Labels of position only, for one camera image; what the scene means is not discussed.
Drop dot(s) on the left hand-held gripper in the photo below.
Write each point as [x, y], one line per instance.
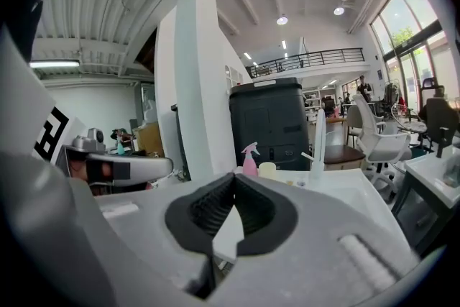
[21, 100]

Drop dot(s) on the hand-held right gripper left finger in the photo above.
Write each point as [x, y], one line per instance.
[143, 219]

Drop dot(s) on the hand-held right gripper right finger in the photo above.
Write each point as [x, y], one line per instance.
[316, 244]

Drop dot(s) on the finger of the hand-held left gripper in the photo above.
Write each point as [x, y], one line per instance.
[151, 167]

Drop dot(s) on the person's left hand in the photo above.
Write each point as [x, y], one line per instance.
[78, 169]

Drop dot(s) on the cardboard box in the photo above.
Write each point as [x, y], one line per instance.
[147, 140]

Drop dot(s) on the fluorescent tube light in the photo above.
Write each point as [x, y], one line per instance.
[54, 64]

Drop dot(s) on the white sink table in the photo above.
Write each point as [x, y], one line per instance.
[345, 190]

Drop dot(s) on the small glass item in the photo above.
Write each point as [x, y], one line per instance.
[302, 183]

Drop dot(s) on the small yellow item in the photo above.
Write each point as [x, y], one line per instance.
[290, 183]

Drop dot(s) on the beige cup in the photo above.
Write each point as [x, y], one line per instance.
[267, 170]

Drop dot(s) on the brown wooden chair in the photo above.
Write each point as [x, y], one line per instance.
[341, 152]

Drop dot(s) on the chrome faucet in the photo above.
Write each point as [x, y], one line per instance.
[320, 140]

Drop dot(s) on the white office chair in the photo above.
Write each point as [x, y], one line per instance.
[388, 147]

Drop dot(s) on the large black machine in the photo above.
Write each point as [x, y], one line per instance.
[269, 111]

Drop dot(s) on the white washbasin on black stand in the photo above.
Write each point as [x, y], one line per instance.
[427, 169]

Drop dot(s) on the round marble side table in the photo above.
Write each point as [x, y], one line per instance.
[413, 126]

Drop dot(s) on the dark grey chair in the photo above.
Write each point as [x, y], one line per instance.
[442, 115]

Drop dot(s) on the black balcony railing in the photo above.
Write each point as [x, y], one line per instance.
[309, 59]

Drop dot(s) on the black office chair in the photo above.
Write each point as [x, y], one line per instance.
[428, 83]

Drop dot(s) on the round ceiling lamp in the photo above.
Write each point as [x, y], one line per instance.
[339, 11]
[282, 20]

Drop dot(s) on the grey gripper-mounted camera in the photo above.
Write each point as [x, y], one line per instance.
[95, 138]

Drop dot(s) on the large window wall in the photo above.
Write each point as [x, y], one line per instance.
[413, 32]

